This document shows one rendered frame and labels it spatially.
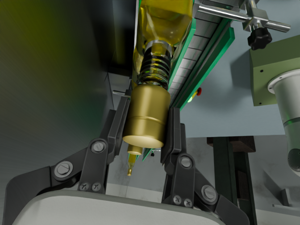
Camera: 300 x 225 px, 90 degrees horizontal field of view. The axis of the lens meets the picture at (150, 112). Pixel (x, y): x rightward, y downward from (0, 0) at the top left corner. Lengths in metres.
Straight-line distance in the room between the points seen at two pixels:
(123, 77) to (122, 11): 0.21
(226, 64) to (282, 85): 0.20
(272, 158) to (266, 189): 0.55
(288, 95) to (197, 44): 0.33
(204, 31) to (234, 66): 0.32
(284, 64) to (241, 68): 0.16
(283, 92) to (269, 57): 0.12
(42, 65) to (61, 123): 0.09
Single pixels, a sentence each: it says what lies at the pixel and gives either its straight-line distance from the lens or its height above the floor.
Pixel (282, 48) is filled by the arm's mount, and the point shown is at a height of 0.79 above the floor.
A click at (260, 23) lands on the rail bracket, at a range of 0.32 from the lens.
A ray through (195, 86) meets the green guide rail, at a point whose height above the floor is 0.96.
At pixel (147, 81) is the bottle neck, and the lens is 0.15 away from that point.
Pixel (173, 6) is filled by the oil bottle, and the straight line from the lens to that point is 0.19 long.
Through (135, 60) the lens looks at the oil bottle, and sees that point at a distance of 0.21.
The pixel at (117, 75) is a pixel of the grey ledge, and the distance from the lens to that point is 0.58.
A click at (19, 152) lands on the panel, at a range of 0.21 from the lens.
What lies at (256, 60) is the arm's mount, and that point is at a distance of 0.62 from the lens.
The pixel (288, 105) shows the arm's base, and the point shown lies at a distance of 0.61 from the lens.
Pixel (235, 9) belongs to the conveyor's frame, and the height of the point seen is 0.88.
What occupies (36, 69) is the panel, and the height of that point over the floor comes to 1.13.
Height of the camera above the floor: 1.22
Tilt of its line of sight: 26 degrees down
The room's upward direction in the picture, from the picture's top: 171 degrees counter-clockwise
